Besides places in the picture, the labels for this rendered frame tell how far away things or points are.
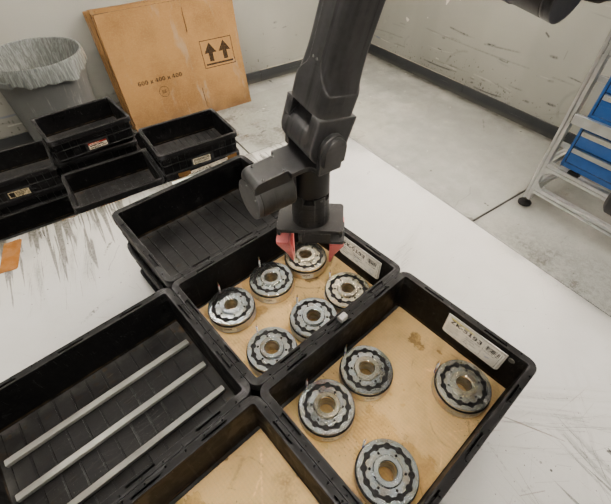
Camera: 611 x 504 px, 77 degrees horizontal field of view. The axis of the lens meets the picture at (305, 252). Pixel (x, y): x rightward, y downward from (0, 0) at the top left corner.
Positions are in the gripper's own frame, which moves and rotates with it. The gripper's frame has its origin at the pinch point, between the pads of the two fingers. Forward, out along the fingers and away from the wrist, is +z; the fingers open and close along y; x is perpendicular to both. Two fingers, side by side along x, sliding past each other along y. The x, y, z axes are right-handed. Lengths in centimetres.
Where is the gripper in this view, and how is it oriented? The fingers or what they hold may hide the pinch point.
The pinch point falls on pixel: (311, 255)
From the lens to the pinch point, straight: 66.5
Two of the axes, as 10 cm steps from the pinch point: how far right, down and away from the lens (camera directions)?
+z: 0.3, 6.8, 7.4
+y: 10.0, 0.4, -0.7
